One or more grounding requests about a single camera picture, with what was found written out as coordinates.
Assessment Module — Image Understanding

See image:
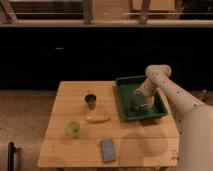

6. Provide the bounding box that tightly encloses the silver metal fork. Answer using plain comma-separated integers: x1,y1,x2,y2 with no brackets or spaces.
132,104,147,111

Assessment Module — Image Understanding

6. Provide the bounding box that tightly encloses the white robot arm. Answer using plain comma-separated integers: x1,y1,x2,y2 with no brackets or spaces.
134,64,213,171

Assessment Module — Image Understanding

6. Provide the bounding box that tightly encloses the green plastic tray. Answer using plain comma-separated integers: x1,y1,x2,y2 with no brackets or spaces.
115,75,168,122

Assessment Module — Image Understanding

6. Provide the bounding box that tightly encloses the yellow banana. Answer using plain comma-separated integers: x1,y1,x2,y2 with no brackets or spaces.
85,115,111,123

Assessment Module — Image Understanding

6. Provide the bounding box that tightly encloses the metal cup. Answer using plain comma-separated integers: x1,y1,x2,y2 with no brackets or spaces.
85,94,97,110

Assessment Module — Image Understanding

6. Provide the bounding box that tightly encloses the blue grey sponge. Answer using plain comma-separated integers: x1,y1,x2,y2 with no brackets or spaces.
100,139,116,163

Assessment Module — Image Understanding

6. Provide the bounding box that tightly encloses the wooden table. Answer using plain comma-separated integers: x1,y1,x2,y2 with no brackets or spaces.
38,81,179,168

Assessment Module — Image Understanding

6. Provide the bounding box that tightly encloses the green plastic cup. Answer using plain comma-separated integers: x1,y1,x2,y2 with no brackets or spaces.
65,121,80,137

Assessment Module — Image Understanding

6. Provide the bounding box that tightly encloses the black chair part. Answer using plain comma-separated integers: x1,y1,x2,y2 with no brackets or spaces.
7,142,16,171

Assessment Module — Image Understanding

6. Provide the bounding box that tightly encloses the wooden railing shelf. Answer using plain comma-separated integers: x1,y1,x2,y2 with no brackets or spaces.
0,0,213,27

